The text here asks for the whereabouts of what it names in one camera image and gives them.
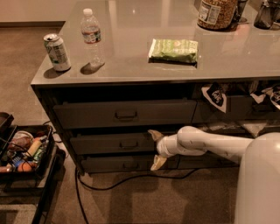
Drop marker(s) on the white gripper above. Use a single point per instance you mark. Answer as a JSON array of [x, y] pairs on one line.
[[161, 148]]

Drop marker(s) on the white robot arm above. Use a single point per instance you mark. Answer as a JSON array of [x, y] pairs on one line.
[[258, 187]]

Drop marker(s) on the grey drawer cabinet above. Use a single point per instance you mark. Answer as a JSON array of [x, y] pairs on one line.
[[233, 59]]

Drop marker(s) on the green snack bag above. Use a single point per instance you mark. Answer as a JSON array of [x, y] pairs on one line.
[[178, 50]]

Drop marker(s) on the yellow mustard bottle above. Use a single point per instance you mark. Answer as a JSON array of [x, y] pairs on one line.
[[39, 143]]

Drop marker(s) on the black white snack bag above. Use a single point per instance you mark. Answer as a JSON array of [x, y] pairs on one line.
[[272, 92]]

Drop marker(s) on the black bin of items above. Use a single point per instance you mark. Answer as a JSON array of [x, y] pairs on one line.
[[15, 142]]

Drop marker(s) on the orange fruit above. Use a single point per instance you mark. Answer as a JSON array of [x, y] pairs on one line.
[[24, 167]]

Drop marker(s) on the silver green soda can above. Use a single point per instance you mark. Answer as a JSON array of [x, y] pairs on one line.
[[57, 52]]

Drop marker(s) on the clear plastic water bottle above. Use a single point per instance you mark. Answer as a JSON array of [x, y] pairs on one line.
[[92, 36]]

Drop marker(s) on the large jar of nuts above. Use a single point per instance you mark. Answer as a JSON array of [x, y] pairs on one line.
[[216, 14]]

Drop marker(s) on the dark glass container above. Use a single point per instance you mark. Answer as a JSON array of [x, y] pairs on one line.
[[268, 14]]

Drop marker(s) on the black cart frame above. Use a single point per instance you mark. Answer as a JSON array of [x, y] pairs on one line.
[[27, 201]]

